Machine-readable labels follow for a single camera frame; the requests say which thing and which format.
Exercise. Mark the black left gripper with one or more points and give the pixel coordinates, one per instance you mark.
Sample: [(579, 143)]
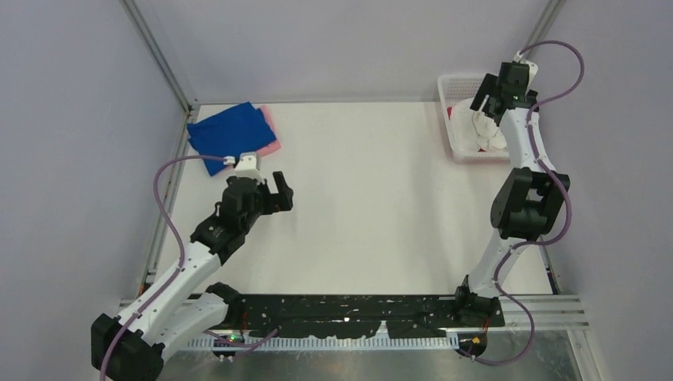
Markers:
[(278, 202)]

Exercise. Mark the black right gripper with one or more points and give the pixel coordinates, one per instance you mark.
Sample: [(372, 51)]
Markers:
[(486, 87)]

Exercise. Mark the white t shirt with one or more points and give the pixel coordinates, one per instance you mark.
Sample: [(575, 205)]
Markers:
[(486, 129)]

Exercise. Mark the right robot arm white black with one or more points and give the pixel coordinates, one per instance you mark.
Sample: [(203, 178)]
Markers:
[(529, 201)]

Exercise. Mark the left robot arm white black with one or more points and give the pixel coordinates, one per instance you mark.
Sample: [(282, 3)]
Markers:
[(137, 342)]

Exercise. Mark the white plastic laundry basket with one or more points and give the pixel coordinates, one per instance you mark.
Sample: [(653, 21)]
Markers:
[(456, 92)]

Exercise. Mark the folded blue t shirt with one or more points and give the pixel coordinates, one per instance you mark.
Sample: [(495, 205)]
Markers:
[(241, 128)]

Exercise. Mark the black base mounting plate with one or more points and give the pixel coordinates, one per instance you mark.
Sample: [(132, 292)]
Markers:
[(356, 316)]

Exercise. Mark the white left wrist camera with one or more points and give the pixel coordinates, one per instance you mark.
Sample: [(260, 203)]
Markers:
[(248, 167)]

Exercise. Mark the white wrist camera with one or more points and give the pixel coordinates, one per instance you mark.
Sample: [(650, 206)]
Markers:
[(532, 67), (248, 167)]

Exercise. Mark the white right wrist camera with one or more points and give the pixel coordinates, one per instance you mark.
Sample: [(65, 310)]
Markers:
[(532, 67)]

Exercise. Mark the aluminium frame rails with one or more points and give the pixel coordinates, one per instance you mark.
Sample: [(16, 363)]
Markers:
[(390, 272)]

